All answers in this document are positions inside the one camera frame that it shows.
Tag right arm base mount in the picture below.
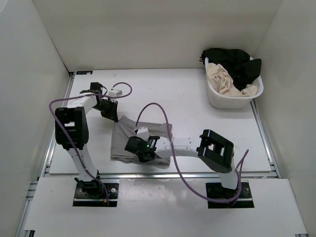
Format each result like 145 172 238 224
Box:
205 182 254 209

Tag aluminium front rail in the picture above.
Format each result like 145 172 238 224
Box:
44 172 282 179

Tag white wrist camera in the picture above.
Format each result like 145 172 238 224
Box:
135 126 150 141
108 88 123 98

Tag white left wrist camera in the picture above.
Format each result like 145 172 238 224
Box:
108 88 123 98

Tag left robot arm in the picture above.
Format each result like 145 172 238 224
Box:
53 82 122 202

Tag grey trousers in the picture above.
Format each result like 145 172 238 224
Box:
111 116 170 166

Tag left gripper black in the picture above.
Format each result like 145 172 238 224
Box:
92 99 118 122

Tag beige garment in basket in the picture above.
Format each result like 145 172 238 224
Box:
206 63 258 97

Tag white laundry basket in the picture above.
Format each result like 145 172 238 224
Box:
204 57 264 109

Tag blue label sticker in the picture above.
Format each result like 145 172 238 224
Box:
76 71 93 75

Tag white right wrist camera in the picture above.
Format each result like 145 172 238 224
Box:
135 126 150 141

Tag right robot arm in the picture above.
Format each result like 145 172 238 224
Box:
124 127 240 198

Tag black garment in basket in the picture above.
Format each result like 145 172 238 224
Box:
200 48 262 90

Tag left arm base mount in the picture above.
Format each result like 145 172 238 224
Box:
73 178 119 207

